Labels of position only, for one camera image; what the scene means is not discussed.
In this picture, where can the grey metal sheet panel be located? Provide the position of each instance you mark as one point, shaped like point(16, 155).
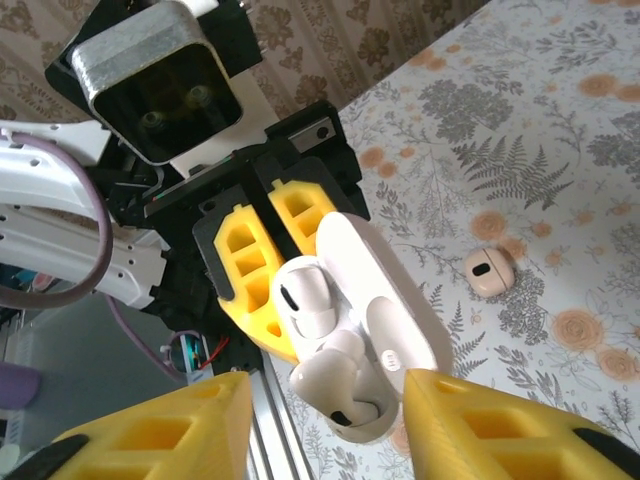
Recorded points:
point(100, 360)

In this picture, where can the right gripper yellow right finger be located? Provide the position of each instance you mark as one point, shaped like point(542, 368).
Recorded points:
point(440, 415)

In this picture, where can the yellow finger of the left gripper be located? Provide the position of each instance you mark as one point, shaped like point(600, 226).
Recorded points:
point(327, 205)
point(260, 340)

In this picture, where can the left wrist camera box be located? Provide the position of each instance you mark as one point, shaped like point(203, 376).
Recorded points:
point(150, 50)

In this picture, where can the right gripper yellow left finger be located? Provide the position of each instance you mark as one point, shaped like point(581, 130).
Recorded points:
point(220, 400)

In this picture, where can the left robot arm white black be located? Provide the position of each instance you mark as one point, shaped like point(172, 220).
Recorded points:
point(45, 225)

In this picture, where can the beige earbud charging case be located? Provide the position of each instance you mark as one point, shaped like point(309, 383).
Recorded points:
point(492, 280)

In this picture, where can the white earbud charging case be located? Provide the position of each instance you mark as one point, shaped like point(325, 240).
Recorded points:
point(400, 300)

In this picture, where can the aluminium mounting rail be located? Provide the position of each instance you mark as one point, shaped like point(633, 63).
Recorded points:
point(270, 415)

